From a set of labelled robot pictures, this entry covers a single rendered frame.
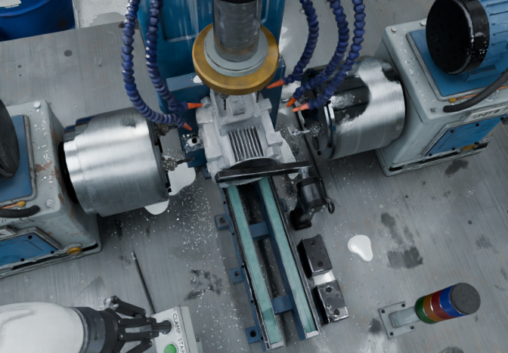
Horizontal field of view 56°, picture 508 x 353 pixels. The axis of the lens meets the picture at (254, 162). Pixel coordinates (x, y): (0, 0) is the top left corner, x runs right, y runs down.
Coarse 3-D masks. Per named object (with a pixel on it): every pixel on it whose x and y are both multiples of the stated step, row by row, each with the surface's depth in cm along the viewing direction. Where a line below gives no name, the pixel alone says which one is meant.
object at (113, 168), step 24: (96, 120) 111; (120, 120) 110; (144, 120) 110; (72, 144) 108; (96, 144) 107; (120, 144) 107; (144, 144) 108; (72, 168) 106; (96, 168) 106; (120, 168) 107; (144, 168) 108; (168, 168) 116; (96, 192) 107; (120, 192) 109; (144, 192) 111; (168, 192) 120
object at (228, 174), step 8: (248, 168) 116; (256, 168) 116; (264, 168) 117; (272, 168) 118; (280, 168) 119; (288, 168) 120; (296, 168) 121; (304, 168) 121; (216, 176) 113; (224, 176) 112; (232, 176) 113; (240, 176) 114; (248, 176) 116; (256, 176) 118; (264, 176) 119
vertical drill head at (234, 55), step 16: (256, 0) 80; (224, 16) 83; (240, 16) 82; (256, 16) 84; (208, 32) 100; (224, 32) 87; (240, 32) 86; (256, 32) 89; (208, 48) 95; (224, 48) 91; (240, 48) 90; (256, 48) 94; (272, 48) 99; (208, 64) 96; (224, 64) 94; (240, 64) 94; (256, 64) 95; (272, 64) 97; (208, 80) 95; (224, 80) 95; (240, 80) 95; (256, 80) 95; (224, 96) 101
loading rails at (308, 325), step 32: (224, 192) 129; (256, 192) 139; (224, 224) 136; (256, 224) 134; (288, 224) 126; (256, 256) 123; (288, 256) 123; (256, 288) 120; (288, 288) 125; (256, 320) 122; (320, 320) 118
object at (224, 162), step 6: (204, 102) 121; (210, 102) 121; (270, 150) 116; (276, 150) 117; (270, 156) 117; (276, 156) 118; (222, 162) 115; (228, 162) 115; (222, 168) 115; (222, 186) 126
